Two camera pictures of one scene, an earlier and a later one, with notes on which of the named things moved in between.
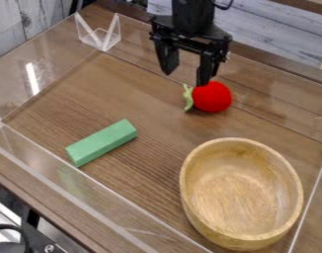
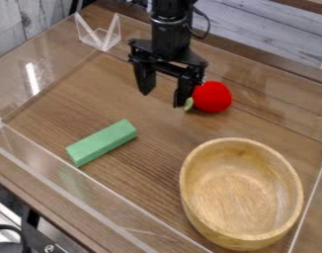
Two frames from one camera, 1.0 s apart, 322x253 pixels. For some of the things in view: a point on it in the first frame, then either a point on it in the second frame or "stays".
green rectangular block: [103, 140] stays
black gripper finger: [208, 68] → [184, 91]
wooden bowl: [241, 194] stays
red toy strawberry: [212, 98] stays
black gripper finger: [169, 56] → [146, 75]
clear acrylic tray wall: [91, 196] stays
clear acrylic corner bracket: [99, 38] stays
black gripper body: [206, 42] → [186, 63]
